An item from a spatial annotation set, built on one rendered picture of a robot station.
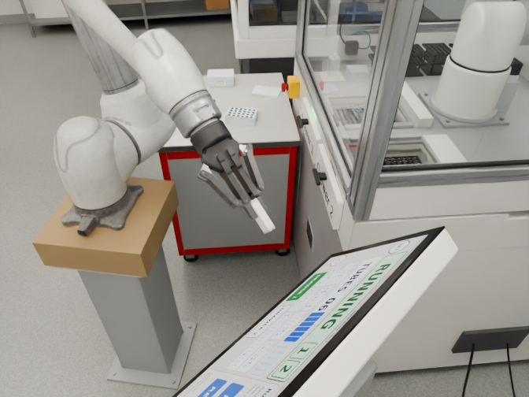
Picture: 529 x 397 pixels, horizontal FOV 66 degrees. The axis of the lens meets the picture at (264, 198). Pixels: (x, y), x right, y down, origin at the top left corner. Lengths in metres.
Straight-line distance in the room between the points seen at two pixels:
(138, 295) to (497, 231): 1.09
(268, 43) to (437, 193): 1.38
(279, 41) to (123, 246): 1.43
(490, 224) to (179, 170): 1.15
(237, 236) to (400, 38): 1.41
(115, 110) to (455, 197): 0.92
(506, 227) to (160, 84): 0.96
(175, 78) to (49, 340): 1.56
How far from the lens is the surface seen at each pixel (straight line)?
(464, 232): 1.24
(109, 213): 1.21
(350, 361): 0.57
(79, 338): 2.08
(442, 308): 1.53
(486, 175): 1.11
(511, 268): 1.47
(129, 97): 1.20
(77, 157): 1.11
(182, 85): 0.80
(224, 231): 1.98
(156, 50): 0.83
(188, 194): 1.82
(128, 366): 1.90
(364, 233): 1.11
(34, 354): 2.12
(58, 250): 1.24
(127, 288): 1.39
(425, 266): 0.68
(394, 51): 0.83
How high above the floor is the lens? 1.68
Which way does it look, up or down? 42 degrees down
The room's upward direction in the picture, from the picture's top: 1 degrees clockwise
